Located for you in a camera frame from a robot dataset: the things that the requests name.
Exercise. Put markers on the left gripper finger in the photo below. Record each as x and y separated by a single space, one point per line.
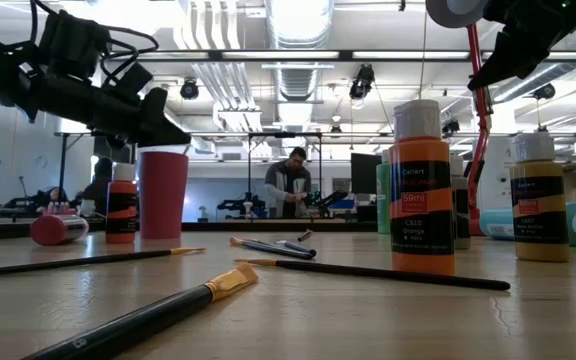
155 132

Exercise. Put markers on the magenta paint bottle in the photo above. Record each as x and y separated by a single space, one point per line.
50 230

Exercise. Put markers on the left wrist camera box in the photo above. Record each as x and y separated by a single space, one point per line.
134 77

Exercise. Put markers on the red orange paint bottle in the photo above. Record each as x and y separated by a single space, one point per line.
121 200

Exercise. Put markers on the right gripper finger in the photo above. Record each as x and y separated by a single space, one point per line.
518 57

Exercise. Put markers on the black paintbrush orange bristles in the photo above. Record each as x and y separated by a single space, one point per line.
368 272

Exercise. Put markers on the blue storage bin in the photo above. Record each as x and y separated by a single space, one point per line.
348 204

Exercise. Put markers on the thin black paintbrush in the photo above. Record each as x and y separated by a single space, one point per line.
93 260

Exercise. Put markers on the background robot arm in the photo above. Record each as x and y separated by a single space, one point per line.
233 205
330 199

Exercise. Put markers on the person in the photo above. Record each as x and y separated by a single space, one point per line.
99 185
288 185
53 195

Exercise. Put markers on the large green bottle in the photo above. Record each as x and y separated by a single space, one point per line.
383 200

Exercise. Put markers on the red desk lamp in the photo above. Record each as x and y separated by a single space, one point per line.
479 100

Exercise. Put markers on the black ceiling spotlight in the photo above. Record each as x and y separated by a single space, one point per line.
361 80
544 91
189 90

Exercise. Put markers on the red plastic cup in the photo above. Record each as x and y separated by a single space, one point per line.
163 195

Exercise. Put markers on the ochre yellow paint bottle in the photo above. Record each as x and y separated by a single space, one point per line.
538 215

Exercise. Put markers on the light blue paint bottle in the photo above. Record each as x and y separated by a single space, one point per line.
460 210

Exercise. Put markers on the large teal bottle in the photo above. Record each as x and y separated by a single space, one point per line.
495 220

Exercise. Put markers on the wide black paintbrush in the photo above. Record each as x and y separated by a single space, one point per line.
168 305

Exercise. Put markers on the black background monitor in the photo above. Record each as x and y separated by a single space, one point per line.
365 172

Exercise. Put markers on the black paintbrush gold ferrule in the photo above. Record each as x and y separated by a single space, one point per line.
268 247

